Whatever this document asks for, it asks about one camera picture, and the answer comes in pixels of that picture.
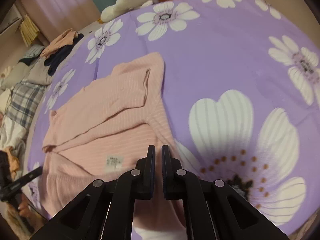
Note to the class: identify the plaid pillow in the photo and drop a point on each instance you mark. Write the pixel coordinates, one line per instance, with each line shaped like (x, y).
(25, 99)

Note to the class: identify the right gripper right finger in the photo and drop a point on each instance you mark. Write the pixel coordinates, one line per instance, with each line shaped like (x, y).
(213, 210)

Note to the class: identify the yellow hanging cloth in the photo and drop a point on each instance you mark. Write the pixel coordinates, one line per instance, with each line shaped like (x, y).
(28, 30)

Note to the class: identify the pink striped knit garment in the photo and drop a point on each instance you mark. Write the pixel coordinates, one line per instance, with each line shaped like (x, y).
(102, 131)

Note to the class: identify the beige grey pillow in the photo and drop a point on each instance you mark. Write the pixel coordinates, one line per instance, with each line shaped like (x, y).
(36, 73)

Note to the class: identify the purple floral bed sheet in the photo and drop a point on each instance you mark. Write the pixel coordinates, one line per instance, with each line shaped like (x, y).
(240, 91)

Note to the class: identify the dark navy folded clothes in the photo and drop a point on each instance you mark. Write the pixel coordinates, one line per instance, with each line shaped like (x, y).
(56, 58)

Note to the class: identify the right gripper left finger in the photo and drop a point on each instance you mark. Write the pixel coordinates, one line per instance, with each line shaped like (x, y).
(104, 210)

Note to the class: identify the peach folded clothes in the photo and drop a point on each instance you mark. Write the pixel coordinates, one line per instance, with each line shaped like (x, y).
(64, 39)

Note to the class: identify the pink curtain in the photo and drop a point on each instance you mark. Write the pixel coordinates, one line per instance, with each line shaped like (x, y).
(53, 17)

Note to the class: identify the left hand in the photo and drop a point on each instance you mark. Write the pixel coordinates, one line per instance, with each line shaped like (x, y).
(23, 208)

